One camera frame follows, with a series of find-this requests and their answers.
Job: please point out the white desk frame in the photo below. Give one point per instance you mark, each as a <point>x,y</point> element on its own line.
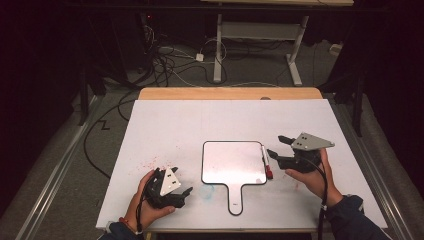
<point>256,30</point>

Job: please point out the black metal stand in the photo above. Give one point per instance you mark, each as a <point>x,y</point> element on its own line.
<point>83,100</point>

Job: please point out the wooden table with white top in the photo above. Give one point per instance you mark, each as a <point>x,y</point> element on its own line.
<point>226,93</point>

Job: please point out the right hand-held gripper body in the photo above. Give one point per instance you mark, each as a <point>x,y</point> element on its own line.
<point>310,142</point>

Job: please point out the white power adapter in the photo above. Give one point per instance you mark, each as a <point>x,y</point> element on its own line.
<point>199,57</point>

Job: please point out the aluminium floor rail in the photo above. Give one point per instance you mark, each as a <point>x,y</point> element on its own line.
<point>53,173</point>
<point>373,173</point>

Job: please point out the red whiteboard marker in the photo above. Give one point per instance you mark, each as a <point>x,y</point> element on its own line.
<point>266,163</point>

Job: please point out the person's right hand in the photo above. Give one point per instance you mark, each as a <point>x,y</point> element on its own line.
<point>320,183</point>

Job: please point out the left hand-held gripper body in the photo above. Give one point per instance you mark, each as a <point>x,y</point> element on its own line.
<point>168,185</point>

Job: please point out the person's left hand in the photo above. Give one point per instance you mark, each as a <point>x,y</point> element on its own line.
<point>140,210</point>

